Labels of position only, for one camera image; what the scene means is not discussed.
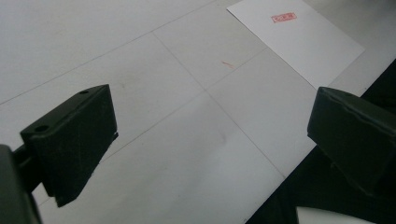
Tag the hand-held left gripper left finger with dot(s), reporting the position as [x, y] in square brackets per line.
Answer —
[74, 140]

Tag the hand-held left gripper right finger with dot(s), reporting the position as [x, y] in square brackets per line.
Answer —
[355, 137]

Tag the white rounded object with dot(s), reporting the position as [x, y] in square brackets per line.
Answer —
[330, 217]

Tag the white paper sheet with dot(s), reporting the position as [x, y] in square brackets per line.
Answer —
[299, 43]

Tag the white gridded table mat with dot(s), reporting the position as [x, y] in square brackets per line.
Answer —
[186, 149]

